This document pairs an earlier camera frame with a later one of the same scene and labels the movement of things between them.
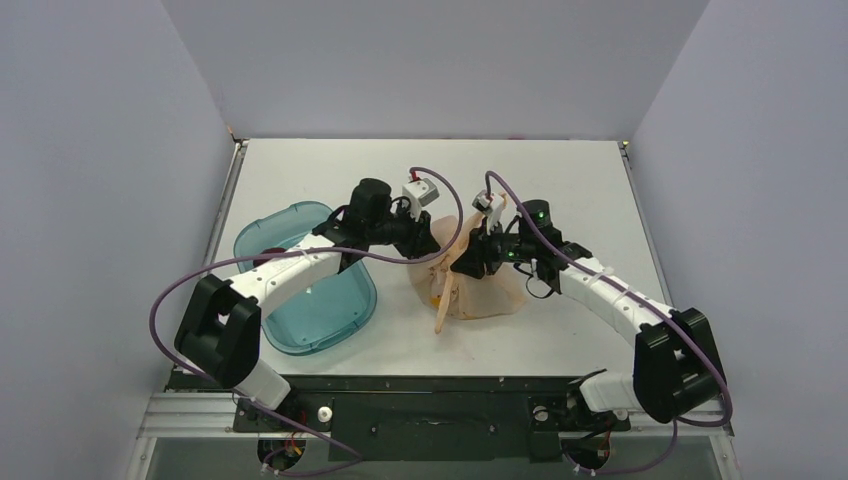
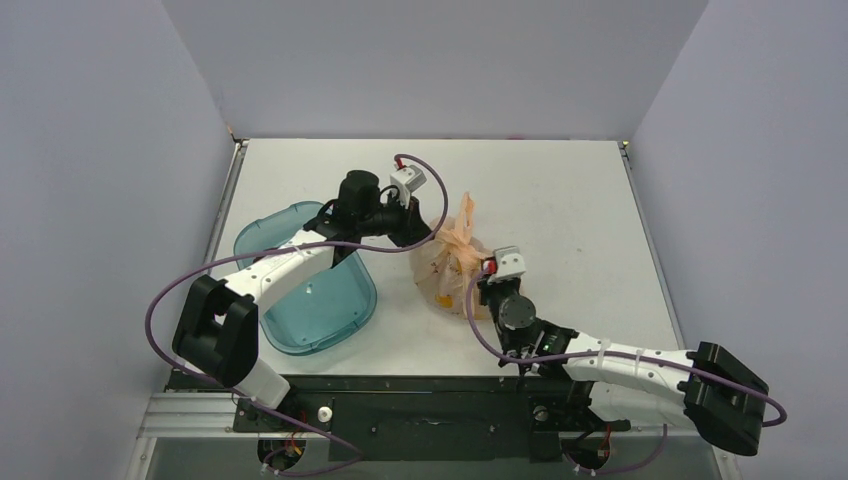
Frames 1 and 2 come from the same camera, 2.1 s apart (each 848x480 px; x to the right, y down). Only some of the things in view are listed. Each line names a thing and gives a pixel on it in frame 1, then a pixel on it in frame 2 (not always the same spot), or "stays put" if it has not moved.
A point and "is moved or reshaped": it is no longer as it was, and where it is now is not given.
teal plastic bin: (333, 316) stays put
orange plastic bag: (440, 285) is moved or reshaped
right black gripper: (473, 254) → (495, 291)
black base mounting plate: (417, 418) stays put
